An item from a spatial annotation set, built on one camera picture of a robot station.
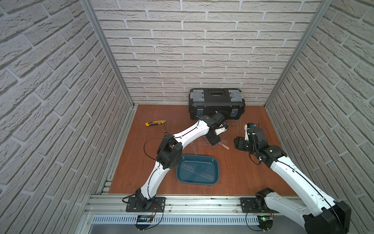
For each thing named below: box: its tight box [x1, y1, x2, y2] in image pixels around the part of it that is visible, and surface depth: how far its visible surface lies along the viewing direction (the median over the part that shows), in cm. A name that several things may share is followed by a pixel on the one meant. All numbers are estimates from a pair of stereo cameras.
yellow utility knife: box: [145, 119, 167, 127], surface depth 109 cm
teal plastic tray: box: [176, 154, 220, 186], surface depth 87 cm
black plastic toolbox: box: [188, 88, 246, 120], surface depth 102 cm
